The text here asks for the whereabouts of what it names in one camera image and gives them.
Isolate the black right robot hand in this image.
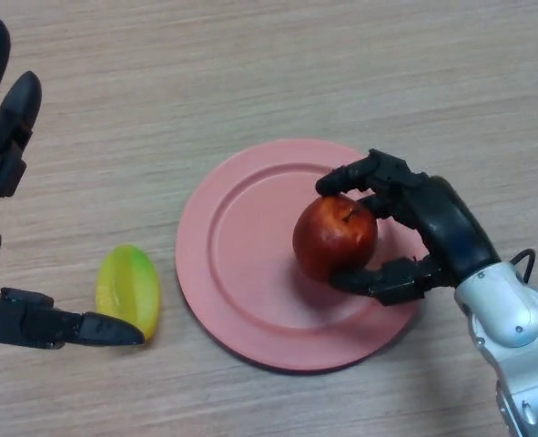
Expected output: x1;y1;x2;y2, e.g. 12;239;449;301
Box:
315;148;502;307

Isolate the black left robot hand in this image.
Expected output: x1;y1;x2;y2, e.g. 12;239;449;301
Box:
0;16;146;351

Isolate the red apple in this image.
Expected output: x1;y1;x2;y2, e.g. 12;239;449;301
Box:
291;194;379;283

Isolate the pink round plate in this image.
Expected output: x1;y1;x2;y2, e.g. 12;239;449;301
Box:
175;138;427;375

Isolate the yellow green starfruit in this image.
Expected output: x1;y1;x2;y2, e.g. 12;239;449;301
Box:
95;244;162;342

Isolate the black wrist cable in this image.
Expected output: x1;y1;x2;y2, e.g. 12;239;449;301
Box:
510;249;537;279

